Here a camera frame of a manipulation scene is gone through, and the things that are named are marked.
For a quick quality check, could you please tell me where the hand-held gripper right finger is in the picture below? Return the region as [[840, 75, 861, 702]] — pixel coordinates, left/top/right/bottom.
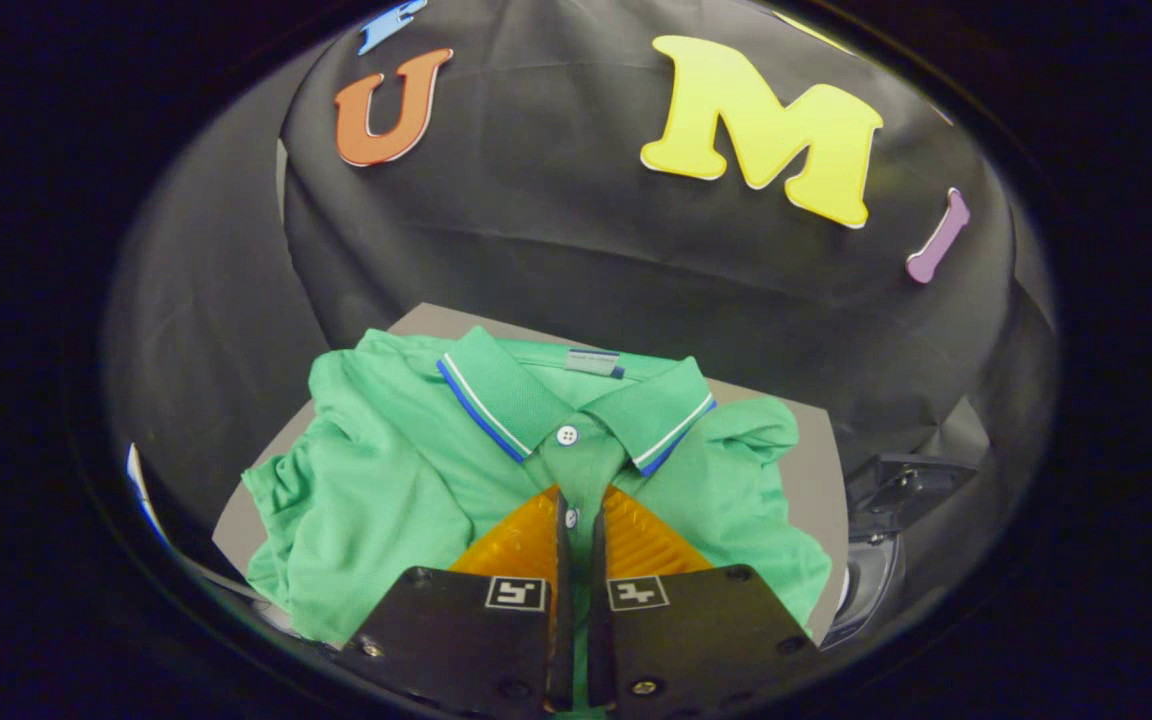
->
[[588, 485, 822, 713]]

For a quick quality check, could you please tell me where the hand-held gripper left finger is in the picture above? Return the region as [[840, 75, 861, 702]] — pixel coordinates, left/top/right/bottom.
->
[[336, 485, 574, 716]]

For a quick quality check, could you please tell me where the green polo shirt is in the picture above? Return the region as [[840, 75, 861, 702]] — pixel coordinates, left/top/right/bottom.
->
[[241, 325, 834, 716]]

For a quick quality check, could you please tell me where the white cabinet with grey top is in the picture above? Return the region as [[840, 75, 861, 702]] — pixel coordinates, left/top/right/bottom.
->
[[211, 303, 849, 646]]

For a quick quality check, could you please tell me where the white equipment with blue edge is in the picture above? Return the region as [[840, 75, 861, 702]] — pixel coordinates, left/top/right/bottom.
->
[[126, 445, 172, 546]]

